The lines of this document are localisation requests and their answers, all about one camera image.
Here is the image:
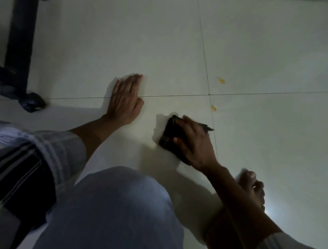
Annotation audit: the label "black cleaning cloth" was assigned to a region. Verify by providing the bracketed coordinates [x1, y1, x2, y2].
[158, 115, 215, 166]

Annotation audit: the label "black furniture leg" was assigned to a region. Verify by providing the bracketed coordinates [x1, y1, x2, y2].
[0, 0, 39, 99]

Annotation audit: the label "person's left hand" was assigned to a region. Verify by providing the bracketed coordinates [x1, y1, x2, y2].
[105, 74, 145, 126]

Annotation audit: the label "person's right hand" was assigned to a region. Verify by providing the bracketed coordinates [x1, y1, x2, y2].
[173, 115, 219, 173]

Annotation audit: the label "black caster wheel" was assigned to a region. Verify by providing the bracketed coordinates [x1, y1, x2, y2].
[19, 92, 47, 113]

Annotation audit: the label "light blue trousers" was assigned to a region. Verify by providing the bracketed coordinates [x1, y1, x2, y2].
[33, 166, 185, 249]

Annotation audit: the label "person's left forearm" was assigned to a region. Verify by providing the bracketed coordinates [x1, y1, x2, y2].
[69, 115, 128, 166]

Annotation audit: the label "person's right forearm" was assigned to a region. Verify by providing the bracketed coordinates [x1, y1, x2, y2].
[202, 163, 285, 249]

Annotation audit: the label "person's bare foot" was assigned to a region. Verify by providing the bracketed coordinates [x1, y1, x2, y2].
[238, 169, 266, 214]

